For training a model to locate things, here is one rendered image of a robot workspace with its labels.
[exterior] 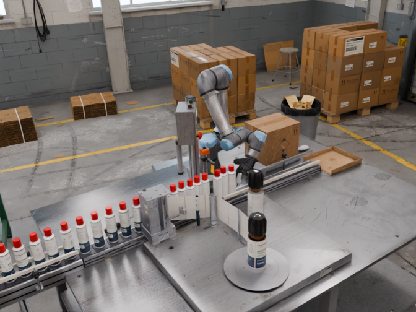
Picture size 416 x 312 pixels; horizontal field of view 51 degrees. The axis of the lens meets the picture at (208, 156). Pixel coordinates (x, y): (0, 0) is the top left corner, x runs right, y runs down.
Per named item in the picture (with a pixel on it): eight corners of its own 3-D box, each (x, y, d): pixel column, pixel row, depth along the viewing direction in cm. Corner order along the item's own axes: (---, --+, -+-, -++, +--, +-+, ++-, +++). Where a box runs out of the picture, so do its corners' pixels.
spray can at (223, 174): (221, 200, 256) (220, 169, 247) (218, 195, 261) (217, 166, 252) (229, 198, 258) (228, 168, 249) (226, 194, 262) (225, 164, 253)
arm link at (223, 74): (209, 149, 282) (201, 67, 256) (226, 140, 290) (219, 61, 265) (222, 154, 274) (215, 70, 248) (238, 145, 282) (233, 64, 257)
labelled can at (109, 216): (111, 244, 222) (105, 211, 213) (107, 239, 226) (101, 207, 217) (120, 241, 224) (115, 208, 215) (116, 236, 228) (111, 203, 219)
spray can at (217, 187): (218, 203, 253) (218, 173, 244) (212, 201, 255) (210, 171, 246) (224, 200, 256) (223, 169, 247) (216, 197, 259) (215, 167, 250)
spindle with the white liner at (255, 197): (254, 225, 232) (254, 176, 219) (243, 217, 239) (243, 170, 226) (266, 220, 237) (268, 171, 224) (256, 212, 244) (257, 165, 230)
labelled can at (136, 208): (137, 234, 229) (133, 201, 220) (133, 229, 233) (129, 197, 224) (146, 231, 231) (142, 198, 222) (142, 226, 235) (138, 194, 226)
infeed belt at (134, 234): (83, 264, 215) (82, 258, 213) (77, 255, 221) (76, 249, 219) (319, 169, 294) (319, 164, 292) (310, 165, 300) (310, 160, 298)
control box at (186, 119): (177, 145, 231) (175, 112, 223) (180, 132, 247) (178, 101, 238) (196, 145, 231) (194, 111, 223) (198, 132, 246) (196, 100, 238)
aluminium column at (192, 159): (195, 203, 264) (189, 98, 234) (191, 199, 267) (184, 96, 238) (201, 200, 266) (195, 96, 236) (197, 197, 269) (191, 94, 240)
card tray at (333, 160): (330, 175, 288) (331, 169, 287) (303, 161, 308) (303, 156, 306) (361, 163, 303) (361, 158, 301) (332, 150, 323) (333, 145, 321)
